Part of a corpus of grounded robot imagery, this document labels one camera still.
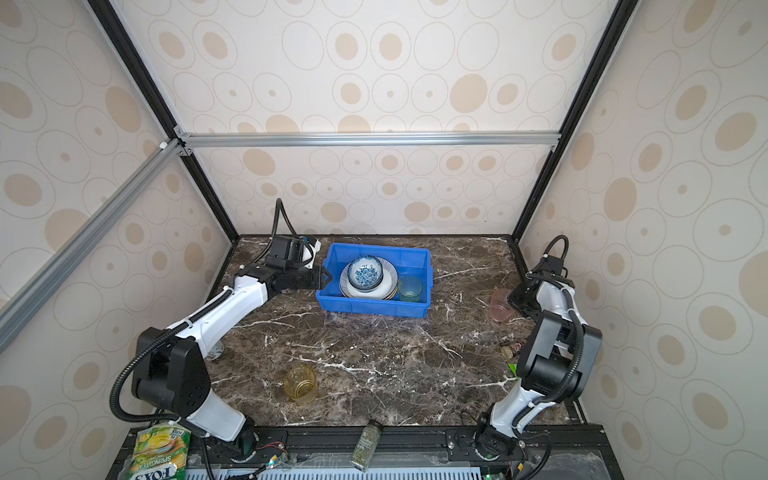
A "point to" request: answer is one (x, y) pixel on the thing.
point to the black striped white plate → (385, 289)
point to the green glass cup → (410, 288)
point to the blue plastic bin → (408, 261)
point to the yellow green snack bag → (161, 453)
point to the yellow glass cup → (300, 383)
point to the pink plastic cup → (500, 308)
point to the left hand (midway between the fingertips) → (335, 271)
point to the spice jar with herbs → (366, 444)
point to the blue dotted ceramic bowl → (365, 272)
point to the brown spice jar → (509, 352)
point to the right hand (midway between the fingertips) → (520, 302)
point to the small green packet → (513, 367)
